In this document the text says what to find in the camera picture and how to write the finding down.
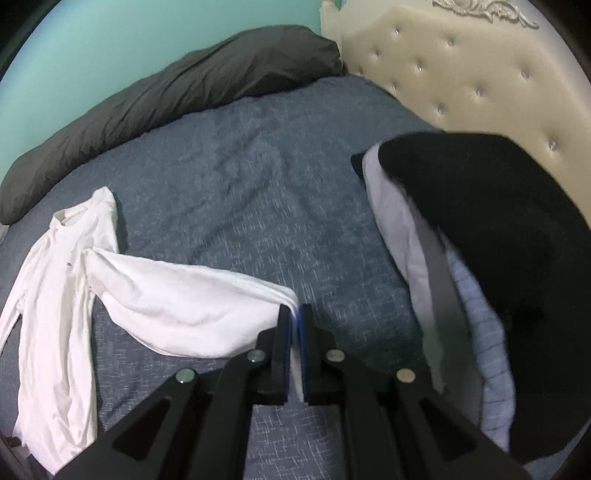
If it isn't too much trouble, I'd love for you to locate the dark grey long pillow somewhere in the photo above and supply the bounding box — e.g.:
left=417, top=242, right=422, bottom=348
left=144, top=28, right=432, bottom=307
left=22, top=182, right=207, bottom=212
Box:
left=0, top=25, right=345, bottom=225

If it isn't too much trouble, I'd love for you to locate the white long-sleeve shirt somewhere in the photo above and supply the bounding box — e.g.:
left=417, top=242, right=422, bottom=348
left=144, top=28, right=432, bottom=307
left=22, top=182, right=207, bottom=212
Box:
left=0, top=186, right=298, bottom=476

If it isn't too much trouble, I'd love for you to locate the blue striped shirt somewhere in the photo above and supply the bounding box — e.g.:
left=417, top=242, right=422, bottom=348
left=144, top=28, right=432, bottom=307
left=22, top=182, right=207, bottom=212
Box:
left=445, top=254, right=515, bottom=455

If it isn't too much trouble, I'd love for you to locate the blue speckled bed cover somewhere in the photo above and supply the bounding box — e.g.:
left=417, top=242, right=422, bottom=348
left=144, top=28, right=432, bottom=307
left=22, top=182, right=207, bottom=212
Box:
left=0, top=74, right=513, bottom=480

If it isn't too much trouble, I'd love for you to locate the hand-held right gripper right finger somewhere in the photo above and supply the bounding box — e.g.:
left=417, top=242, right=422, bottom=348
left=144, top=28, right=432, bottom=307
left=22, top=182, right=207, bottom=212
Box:
left=299, top=305, right=532, bottom=480

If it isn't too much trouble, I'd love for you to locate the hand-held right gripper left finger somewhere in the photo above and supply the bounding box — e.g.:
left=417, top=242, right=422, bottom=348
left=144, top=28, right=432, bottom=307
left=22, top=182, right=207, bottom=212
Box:
left=53, top=304, right=294, bottom=480

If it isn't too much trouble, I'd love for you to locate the cream tufted headboard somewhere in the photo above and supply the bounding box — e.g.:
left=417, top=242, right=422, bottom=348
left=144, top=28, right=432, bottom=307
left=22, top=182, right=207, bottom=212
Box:
left=321, top=0, right=591, bottom=232

